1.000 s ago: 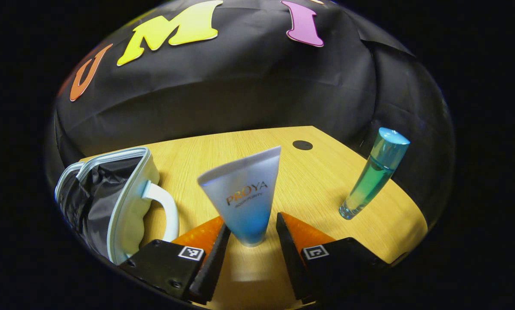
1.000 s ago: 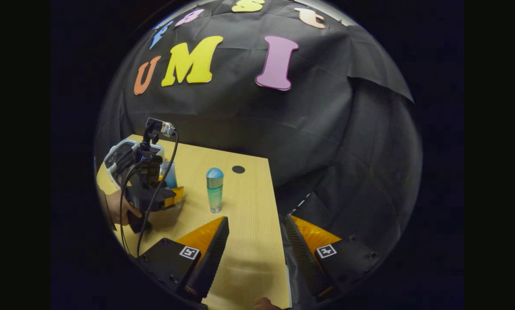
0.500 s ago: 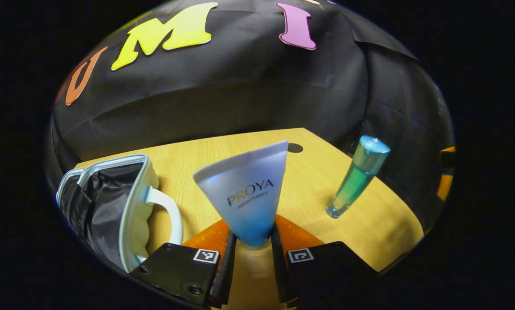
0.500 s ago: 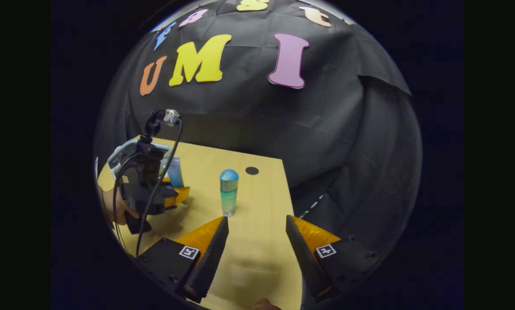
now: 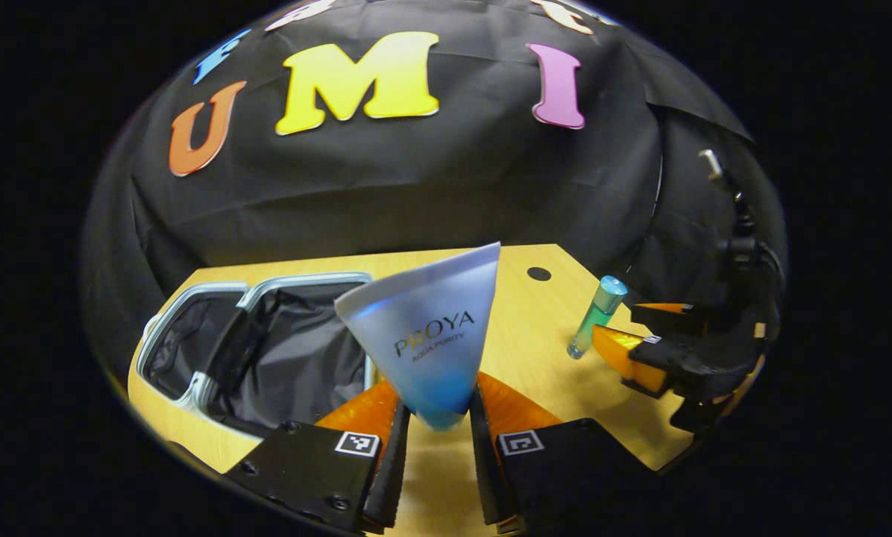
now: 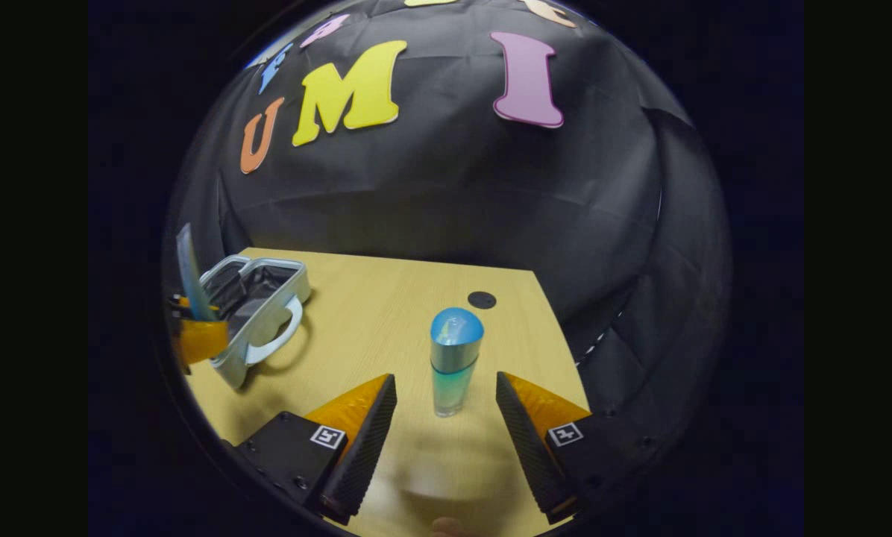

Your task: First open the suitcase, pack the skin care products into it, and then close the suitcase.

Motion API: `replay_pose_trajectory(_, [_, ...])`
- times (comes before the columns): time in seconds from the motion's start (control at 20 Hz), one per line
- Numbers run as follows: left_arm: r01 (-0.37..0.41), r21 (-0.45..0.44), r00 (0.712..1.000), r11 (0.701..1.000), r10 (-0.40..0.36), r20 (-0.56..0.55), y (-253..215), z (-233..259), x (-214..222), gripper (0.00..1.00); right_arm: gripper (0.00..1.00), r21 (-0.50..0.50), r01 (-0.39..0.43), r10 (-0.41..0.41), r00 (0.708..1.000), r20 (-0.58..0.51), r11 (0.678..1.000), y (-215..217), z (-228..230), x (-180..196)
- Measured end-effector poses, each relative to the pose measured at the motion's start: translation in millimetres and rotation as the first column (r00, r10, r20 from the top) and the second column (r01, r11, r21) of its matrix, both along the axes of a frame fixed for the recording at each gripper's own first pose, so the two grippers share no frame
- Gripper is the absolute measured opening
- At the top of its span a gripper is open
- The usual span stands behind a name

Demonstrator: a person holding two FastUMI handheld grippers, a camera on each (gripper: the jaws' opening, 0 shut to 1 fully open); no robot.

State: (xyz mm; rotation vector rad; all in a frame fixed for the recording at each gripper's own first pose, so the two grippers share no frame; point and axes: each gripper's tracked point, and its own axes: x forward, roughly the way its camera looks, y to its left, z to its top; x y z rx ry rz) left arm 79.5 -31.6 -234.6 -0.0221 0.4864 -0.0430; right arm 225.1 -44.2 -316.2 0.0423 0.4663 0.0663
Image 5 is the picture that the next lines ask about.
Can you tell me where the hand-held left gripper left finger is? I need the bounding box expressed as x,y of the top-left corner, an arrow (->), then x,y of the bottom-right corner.
222,380 -> 411,534

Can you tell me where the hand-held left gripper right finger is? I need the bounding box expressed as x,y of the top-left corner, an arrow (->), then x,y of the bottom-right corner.
468,371 -> 641,534

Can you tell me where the green bottle with blue cap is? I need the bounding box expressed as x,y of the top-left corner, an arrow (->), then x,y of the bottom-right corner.
567,275 -> 629,360

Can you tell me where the frosted blue cosmetic tube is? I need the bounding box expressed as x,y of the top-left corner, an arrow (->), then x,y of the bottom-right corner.
334,241 -> 502,432

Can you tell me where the light blue suitcase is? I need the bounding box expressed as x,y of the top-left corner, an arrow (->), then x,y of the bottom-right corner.
136,272 -> 377,439

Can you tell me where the black backdrop cloth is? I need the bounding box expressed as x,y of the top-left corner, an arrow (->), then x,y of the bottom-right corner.
81,0 -> 786,374

